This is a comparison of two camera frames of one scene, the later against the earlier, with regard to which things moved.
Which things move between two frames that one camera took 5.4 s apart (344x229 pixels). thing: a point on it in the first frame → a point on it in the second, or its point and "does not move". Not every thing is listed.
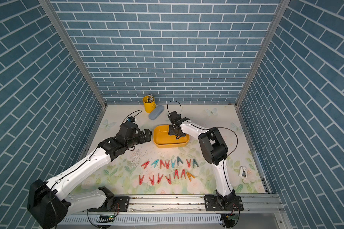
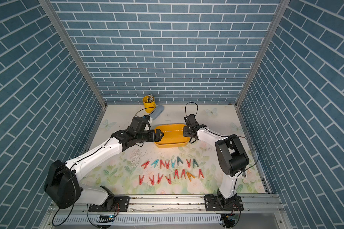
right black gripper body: [173, 131] → [186, 131]
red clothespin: [145, 164] does not move
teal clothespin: [194, 161] does not move
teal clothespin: [178, 160] does not move
